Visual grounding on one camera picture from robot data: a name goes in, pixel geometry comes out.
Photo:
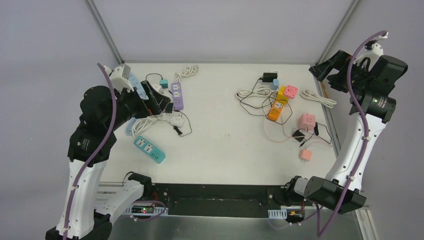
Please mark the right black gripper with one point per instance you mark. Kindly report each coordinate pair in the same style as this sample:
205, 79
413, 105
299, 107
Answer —
340, 61

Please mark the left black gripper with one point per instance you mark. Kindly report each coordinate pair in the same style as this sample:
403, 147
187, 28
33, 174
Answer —
149, 97

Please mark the light blue small adapter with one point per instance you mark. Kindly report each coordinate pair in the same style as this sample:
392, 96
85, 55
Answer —
275, 84

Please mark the black multi-port charger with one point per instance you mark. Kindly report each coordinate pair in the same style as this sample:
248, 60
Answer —
269, 77

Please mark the pink plug adapter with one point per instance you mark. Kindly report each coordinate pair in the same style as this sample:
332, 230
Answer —
290, 91

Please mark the yellow cube socket adapter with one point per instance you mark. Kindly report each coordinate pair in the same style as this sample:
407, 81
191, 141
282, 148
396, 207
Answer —
281, 97

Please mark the orange power strip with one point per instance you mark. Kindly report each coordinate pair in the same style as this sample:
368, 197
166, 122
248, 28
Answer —
275, 111

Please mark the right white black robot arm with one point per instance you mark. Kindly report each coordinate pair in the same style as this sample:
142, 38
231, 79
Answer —
368, 76

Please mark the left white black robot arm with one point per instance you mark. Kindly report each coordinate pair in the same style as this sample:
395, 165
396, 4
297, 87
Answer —
104, 109

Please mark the black small plug adapter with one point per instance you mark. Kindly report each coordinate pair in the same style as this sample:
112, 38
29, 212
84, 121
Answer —
169, 108

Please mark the white cube socket adapter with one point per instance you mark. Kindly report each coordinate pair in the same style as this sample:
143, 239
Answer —
158, 90

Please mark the white round socket adapter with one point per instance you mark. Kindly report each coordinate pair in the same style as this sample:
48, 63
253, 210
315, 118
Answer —
177, 121

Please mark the pink cube socket adapter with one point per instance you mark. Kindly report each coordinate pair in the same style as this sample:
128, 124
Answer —
307, 122

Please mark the small pink charger plug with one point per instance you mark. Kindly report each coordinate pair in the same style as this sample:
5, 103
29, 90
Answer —
305, 155

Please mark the purple power strip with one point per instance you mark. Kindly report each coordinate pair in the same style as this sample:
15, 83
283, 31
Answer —
178, 103

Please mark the teal small charger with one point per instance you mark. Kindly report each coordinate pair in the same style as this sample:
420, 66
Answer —
164, 83

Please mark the light blue power strip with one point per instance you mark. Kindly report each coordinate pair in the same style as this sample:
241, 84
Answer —
137, 86

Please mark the teal power strip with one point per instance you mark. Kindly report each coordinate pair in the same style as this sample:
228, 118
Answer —
152, 151

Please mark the black power adapter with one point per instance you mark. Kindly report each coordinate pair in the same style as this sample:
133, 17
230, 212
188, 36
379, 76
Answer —
298, 136

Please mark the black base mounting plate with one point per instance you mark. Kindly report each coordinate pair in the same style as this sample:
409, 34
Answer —
219, 200

